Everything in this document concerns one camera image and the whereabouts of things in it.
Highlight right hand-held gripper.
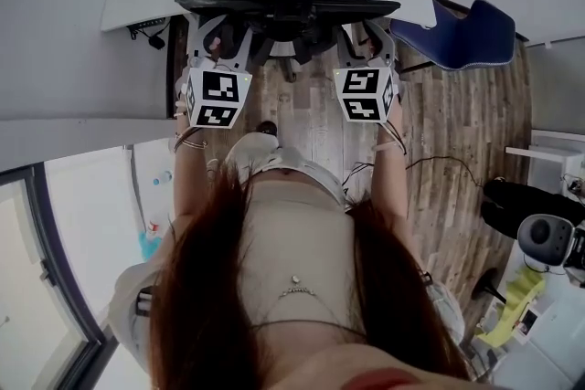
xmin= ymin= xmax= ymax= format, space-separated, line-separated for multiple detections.
xmin=333 ymin=19 xmax=398 ymax=124

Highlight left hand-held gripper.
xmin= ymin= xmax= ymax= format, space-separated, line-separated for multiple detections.
xmin=181 ymin=13 xmax=254 ymax=131

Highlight person's right forearm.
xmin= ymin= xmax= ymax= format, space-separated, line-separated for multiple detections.
xmin=367 ymin=103 xmax=413 ymax=243

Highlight blue padded chair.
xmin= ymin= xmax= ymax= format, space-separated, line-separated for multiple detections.
xmin=388 ymin=0 xmax=517 ymax=72

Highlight person's right hand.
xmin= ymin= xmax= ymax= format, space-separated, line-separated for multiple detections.
xmin=391 ymin=61 xmax=407 ymax=107

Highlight person's left hand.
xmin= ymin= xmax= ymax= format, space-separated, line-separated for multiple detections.
xmin=174 ymin=75 xmax=190 ymax=121

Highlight black power strip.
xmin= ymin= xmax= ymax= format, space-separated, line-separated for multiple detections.
xmin=126 ymin=16 xmax=173 ymax=41

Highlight person's white shorts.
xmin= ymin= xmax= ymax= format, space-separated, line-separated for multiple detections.
xmin=222 ymin=132 xmax=349 ymax=209

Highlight teal cloth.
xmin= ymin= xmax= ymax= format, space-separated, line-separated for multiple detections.
xmin=136 ymin=231 xmax=165 ymax=262

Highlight person's beige top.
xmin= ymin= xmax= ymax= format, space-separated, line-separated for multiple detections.
xmin=108 ymin=177 xmax=467 ymax=390

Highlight white shelf unit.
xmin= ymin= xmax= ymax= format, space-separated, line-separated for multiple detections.
xmin=504 ymin=129 xmax=585 ymax=200

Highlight black stand base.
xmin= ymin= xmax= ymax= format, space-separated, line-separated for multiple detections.
xmin=469 ymin=268 xmax=509 ymax=305

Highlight yellow-green plastic rack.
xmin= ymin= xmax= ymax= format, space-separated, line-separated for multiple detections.
xmin=474 ymin=265 xmax=548 ymax=349

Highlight corded wrist bracelets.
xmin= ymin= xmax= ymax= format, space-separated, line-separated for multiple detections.
xmin=370 ymin=119 xmax=409 ymax=157

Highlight thin wrist bracelets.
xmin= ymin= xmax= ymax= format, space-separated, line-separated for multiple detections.
xmin=172 ymin=126 xmax=209 ymax=153

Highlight black floor cable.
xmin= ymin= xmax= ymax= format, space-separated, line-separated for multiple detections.
xmin=341 ymin=154 xmax=486 ymax=198

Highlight silver necklace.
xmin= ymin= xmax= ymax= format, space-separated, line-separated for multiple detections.
xmin=277 ymin=271 xmax=317 ymax=299

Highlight grey round camera device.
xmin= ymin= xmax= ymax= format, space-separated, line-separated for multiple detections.
xmin=516 ymin=213 xmax=576 ymax=268

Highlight dark window frame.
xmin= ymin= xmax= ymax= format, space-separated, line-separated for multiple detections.
xmin=0 ymin=163 xmax=116 ymax=390

